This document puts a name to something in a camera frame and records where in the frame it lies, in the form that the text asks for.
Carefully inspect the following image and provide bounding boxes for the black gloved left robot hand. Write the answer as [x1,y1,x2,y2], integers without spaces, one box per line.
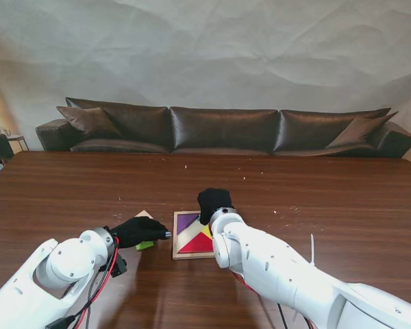
[109,215,172,247]

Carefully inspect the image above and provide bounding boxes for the light wooden square tray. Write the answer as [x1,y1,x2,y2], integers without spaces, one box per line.
[172,210,216,260]

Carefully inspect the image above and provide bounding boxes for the small metal side table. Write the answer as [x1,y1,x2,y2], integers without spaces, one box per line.
[5,128,31,152]

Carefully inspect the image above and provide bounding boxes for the large red tangram triangle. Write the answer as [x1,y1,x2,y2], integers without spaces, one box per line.
[178,232,215,254]

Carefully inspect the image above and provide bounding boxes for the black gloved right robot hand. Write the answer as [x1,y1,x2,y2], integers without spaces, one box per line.
[197,187,236,226]

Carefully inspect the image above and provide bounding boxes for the red black left arm cables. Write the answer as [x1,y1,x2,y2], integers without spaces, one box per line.
[44,235,121,329]

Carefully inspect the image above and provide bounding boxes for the purple tangram triangle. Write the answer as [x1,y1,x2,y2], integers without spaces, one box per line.
[177,213,199,237]

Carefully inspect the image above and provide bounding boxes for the brown throw cushion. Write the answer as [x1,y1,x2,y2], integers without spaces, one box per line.
[324,111,399,150]
[56,106,124,141]

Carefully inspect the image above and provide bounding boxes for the white cable tie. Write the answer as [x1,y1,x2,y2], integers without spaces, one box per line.
[309,234,318,267]

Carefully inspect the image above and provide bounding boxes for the white crumpled backdrop sheet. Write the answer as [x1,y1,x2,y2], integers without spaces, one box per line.
[0,0,411,162]

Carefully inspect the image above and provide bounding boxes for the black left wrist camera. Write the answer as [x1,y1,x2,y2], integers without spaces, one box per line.
[110,253,127,278]

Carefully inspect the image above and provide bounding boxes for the dark brown leather sofa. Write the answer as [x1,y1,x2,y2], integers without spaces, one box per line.
[35,97,411,159]

